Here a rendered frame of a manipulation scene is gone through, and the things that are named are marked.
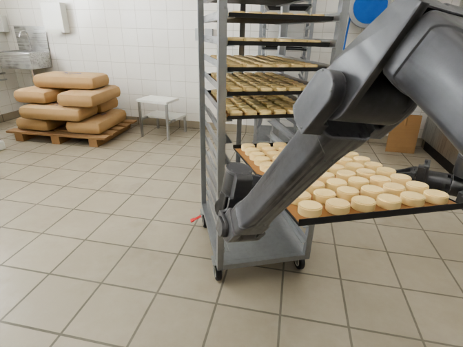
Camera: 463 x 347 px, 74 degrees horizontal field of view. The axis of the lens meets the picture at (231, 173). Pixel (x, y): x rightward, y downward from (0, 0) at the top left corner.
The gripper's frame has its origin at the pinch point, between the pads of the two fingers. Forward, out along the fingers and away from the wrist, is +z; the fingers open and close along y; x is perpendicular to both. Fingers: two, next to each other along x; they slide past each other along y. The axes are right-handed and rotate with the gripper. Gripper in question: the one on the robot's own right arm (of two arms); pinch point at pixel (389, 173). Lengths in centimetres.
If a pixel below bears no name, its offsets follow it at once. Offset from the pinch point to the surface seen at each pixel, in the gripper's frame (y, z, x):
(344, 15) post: 45, 28, -32
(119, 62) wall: 19, 344, -181
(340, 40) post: 37, 28, -32
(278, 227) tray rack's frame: -62, 54, -51
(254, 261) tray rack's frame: -64, 51, -17
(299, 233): -55, 38, -41
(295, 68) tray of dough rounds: 27, 41, -24
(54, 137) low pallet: -58, 337, -79
